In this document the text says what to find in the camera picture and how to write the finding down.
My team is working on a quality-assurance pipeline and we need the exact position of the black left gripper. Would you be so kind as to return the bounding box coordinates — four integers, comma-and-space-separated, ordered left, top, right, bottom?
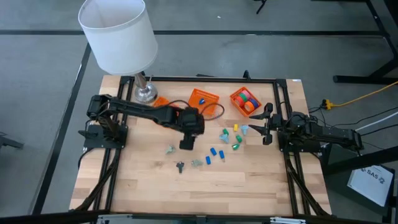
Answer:
174, 107, 206, 151

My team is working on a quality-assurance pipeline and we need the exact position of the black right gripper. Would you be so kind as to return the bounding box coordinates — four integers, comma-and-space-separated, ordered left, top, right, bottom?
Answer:
248, 102, 282, 146

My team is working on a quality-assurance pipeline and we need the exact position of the orange plastic basket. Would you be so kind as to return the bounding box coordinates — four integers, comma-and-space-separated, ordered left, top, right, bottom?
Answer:
229, 86, 262, 118
152, 96, 181, 118
188, 88, 220, 116

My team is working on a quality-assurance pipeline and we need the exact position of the black desk leg bar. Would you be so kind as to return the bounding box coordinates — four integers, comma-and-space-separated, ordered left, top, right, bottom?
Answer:
323, 145, 398, 175

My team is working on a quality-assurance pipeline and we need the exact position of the white shade table lamp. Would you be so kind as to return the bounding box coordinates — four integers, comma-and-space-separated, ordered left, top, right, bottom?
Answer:
77, 0, 159, 105

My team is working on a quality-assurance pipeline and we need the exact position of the black tripod leg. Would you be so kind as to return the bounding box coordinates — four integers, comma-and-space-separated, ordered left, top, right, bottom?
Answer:
253, 0, 269, 15

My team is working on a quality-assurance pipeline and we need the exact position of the white labelled box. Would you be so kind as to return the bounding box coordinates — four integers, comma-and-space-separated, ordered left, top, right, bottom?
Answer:
346, 164, 394, 208

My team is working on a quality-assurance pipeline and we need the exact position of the black crossbar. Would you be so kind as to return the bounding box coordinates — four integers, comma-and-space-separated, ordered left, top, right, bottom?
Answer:
0, 210, 398, 224

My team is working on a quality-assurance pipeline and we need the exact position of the black stand foot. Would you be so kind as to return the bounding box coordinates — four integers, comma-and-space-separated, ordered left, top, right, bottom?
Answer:
0, 132, 24, 150

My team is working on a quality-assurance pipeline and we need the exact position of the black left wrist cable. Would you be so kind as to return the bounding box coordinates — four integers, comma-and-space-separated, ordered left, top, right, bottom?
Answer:
169, 99, 226, 121

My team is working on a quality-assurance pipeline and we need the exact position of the black aluminium table frame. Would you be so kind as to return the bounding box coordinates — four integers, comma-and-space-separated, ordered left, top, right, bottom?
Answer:
70, 70, 332, 218

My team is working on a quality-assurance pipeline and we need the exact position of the silver metal bracket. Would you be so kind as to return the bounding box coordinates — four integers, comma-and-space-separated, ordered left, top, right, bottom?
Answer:
96, 213, 134, 224
269, 217, 307, 224

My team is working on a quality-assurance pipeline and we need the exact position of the white cable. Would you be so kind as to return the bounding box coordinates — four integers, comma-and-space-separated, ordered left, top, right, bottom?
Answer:
354, 111, 398, 133

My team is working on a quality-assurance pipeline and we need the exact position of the black desk frame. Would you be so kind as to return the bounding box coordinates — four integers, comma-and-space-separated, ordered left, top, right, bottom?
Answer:
332, 0, 398, 85

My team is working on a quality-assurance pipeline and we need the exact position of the yellow extension cable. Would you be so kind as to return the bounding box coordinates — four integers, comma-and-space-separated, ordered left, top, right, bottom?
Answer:
322, 81, 398, 110

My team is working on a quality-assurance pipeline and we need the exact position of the black power cable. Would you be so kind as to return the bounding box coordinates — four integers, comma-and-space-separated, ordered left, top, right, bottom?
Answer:
307, 106, 398, 138

